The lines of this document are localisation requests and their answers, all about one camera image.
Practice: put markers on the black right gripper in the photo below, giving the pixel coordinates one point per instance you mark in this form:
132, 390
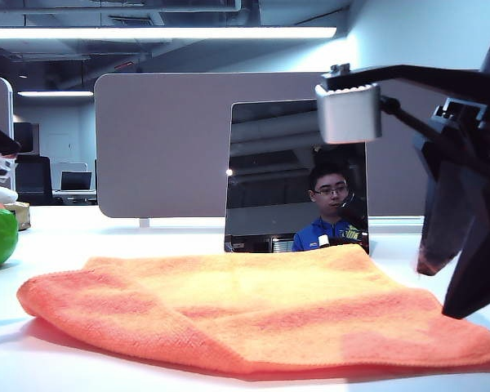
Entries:
453, 134

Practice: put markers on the orange microfiber cloth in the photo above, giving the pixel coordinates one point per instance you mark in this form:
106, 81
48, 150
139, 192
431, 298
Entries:
228, 302

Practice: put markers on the rectangular frameless standing mirror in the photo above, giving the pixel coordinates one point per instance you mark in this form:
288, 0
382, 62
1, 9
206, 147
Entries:
269, 183

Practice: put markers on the dark background cabinet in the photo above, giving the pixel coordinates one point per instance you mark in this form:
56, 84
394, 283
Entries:
29, 134

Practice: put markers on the black office chair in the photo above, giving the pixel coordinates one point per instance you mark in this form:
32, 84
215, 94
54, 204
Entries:
32, 179

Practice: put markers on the short ceiling light strip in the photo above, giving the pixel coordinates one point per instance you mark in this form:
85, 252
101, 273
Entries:
53, 93

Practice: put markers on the open laptop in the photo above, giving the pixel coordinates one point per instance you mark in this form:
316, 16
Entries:
77, 181

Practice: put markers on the white background desk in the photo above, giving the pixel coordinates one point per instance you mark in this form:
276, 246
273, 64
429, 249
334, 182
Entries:
75, 196

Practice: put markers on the wide grey desk divider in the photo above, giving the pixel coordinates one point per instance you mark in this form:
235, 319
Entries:
155, 143

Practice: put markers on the white divider mounting foot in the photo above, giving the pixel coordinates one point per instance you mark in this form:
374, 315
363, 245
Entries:
145, 223

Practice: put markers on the long ceiling light strip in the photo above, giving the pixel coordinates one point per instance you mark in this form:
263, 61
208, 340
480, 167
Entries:
147, 33

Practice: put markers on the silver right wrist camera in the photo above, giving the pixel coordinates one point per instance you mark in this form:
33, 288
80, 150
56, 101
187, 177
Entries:
347, 116

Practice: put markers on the black right camera bracket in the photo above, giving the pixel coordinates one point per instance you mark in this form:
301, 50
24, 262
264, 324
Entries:
412, 73

